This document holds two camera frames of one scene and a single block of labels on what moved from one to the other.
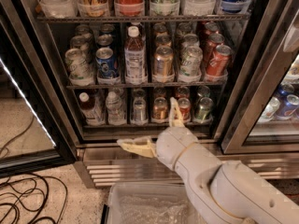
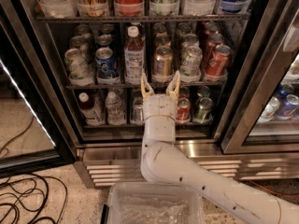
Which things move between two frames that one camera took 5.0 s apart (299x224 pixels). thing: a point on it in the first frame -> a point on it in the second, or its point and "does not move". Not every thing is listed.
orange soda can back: [160, 30] does not move
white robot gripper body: [170, 147] -> [159, 105]
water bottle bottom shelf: [116, 115] does not move
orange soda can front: [163, 62] does not move
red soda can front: [218, 64] does not move
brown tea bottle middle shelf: [135, 58] does not move
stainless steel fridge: [115, 56] does not move
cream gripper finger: [142, 147] -> [146, 89]
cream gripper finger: [176, 119] -> [173, 89]
